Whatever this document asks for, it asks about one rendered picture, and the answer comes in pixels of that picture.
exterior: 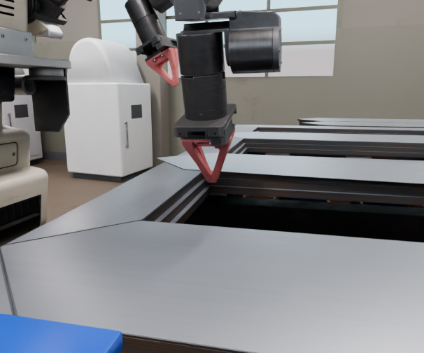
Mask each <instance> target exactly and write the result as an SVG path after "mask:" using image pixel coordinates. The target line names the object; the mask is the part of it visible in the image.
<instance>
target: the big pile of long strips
mask: <svg viewBox="0 0 424 353"><path fill-rule="evenodd" d="M298 121H299V125H300V126H335V127H406V128H424V120H418V119H372V118H303V119H298Z"/></svg>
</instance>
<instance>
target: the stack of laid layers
mask: <svg viewBox="0 0 424 353"><path fill-rule="evenodd" d="M253 132H302V133H332V134H391V135H421V136H424V131H413V130H347V129H313V128H280V127H258V128H256V129H255V130H254V131H253ZM247 152H261V153H301V154H321V155H361V156H381V157H401V158H424V144H415V143H389V142H363V141H313V140H287V139H242V140H241V141H240V142H239V143H238V144H237V145H236V146H234V147H233V148H231V149H230V150H229V151H228V153H232V154H246V155H250V154H247ZM274 156H287V157H303V158H328V157H308V156H288V155H274ZM332 159H348V160H378V161H394V162H424V160H386V159H366V158H332ZM211 193H224V194H235V195H259V196H271V197H283V198H306V199H319V200H341V201H354V202H377V203H389V204H401V205H424V184H405V183H393V182H380V181H357V180H345V179H322V178H310V177H298V176H275V175H264V174H242V173H231V172H220V176H219V178H218V181H217V182H216V183H210V182H207V181H206V179H205V178H204V175H203V174H202V173H201V174H200V175H198V176H197V177H196V178H194V179H193V180H192V181H191V182H190V183H189V184H187V185H186V186H185V187H183V188H182V189H181V190H179V191H178V192H177V193H176V194H175V195H174V196H172V197H171V198H170V199H168V200H167V201H166V202H165V203H164V204H163V205H161V206H160V207H159V208H157V209H156V210H155V211H154V212H153V213H152V214H150V215H149V216H147V217H146V218H145V219H144V220H143V221H156V222H166V223H184V222H185V221H186V220H187V219H188V218H189V217H190V216H191V214H192V213H193V212H194V211H195V210H196V209H197V208H198V206H200V204H201V203H202V202H203V201H204V200H205V199H206V198H207V197H208V196H209V195H210V194H211ZM122 341H123V347H122V349H121V351H120V352H119V353H238V352H230V351H225V350H219V349H211V348H205V347H196V346H192V345H182V344H178V343H172V342H163V341H159V340H149V339H144V338H135V337H130V336H125V335H123V336H122Z"/></svg>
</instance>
